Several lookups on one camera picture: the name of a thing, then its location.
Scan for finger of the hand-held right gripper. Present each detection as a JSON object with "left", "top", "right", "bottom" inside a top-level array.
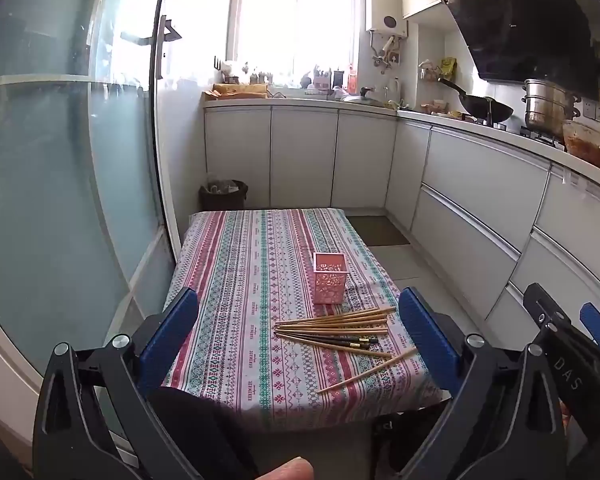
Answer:
[
  {"left": 524, "top": 282, "right": 581, "bottom": 343},
  {"left": 579, "top": 302, "right": 600, "bottom": 349}
]

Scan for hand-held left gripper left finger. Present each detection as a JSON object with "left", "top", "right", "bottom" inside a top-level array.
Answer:
[{"left": 32, "top": 287, "right": 201, "bottom": 480}]

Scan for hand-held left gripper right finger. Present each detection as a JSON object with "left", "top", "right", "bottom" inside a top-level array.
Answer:
[{"left": 397, "top": 287, "right": 564, "bottom": 480}]

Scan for wooden chopsticks pair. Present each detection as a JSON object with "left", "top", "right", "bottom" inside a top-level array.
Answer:
[{"left": 316, "top": 347, "right": 418, "bottom": 395}]

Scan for black chopstick gold band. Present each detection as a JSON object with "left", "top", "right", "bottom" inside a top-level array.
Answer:
[
  {"left": 280, "top": 335, "right": 372, "bottom": 352},
  {"left": 280, "top": 331, "right": 380, "bottom": 346}
]

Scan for pile of wooden chopsticks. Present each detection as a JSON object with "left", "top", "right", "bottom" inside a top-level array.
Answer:
[{"left": 274, "top": 306, "right": 397, "bottom": 359}]

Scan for pink perforated utensil holder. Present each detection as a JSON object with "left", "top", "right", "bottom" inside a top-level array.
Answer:
[{"left": 312, "top": 251, "right": 351, "bottom": 306}]

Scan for person's left hand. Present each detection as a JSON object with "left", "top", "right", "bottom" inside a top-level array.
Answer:
[{"left": 259, "top": 457, "right": 314, "bottom": 480}]

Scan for striped patterned tablecloth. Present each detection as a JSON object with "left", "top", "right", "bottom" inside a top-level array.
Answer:
[{"left": 162, "top": 206, "right": 453, "bottom": 433}]

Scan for white base cabinet with drawers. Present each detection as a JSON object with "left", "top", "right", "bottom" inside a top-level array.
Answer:
[{"left": 385, "top": 120, "right": 600, "bottom": 356}]

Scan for brown floor mat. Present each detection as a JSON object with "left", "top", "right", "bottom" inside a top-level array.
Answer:
[{"left": 347, "top": 216, "right": 411, "bottom": 247}]

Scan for black trash bin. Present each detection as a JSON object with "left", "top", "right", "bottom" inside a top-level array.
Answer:
[{"left": 199, "top": 180, "right": 249, "bottom": 212}]

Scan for glass bowl red food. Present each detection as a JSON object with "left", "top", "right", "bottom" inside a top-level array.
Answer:
[{"left": 562, "top": 120, "right": 600, "bottom": 168}]

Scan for frosted glass sliding door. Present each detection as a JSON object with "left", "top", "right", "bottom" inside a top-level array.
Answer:
[{"left": 0, "top": 0, "right": 178, "bottom": 411}]

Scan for steel steamer pot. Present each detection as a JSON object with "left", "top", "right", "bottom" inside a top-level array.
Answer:
[{"left": 524, "top": 78, "right": 582, "bottom": 137}]

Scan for black wok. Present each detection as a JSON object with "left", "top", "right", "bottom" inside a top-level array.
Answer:
[{"left": 437, "top": 77, "right": 514, "bottom": 124}]

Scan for white base cabinet with doors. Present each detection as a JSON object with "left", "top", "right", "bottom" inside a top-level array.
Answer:
[{"left": 204, "top": 106, "right": 398, "bottom": 209}]

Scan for steel pot lid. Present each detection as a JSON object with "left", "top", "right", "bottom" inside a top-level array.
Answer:
[{"left": 342, "top": 87, "right": 386, "bottom": 106}]

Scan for white kitchen countertop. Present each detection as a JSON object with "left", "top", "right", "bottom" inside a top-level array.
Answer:
[{"left": 203, "top": 96, "right": 600, "bottom": 196}]

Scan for row of small windowsill items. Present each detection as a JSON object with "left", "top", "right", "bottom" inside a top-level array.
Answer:
[{"left": 222, "top": 60, "right": 313, "bottom": 86}]

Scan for black range hood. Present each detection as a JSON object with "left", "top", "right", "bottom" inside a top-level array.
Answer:
[{"left": 440, "top": 0, "right": 600, "bottom": 102}]

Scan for water heater pipes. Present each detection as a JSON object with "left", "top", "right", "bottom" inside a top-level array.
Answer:
[{"left": 370, "top": 35, "right": 402, "bottom": 75}]

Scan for white gas water heater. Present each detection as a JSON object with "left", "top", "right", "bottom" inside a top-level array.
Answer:
[{"left": 365, "top": 0, "right": 409, "bottom": 38}]

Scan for bright kitchen window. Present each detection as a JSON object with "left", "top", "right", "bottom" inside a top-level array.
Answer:
[{"left": 232, "top": 0, "right": 358, "bottom": 78}]

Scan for sliding door handle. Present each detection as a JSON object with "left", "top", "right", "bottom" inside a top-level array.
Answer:
[{"left": 120, "top": 15, "right": 182, "bottom": 79}]

